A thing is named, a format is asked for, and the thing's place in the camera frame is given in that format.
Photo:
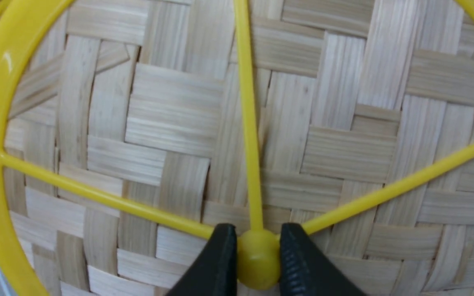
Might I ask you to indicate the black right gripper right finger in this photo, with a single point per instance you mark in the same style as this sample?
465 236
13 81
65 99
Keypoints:
306 271

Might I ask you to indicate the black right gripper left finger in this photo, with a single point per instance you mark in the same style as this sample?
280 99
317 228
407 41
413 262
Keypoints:
214 272

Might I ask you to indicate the woven bamboo steamer lid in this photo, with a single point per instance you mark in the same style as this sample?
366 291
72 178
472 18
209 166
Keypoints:
122 142

